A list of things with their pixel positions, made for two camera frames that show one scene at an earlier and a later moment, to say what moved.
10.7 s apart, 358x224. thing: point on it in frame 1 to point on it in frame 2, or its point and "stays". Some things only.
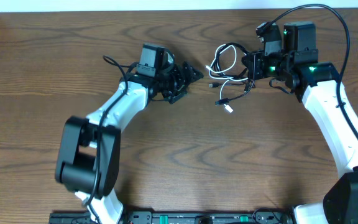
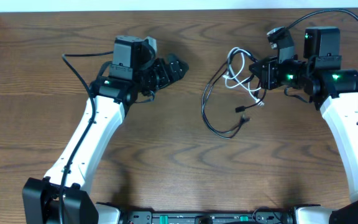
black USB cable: (213, 73) to (238, 109)
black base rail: (251, 216) stays
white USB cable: (227, 107) to (252, 90)
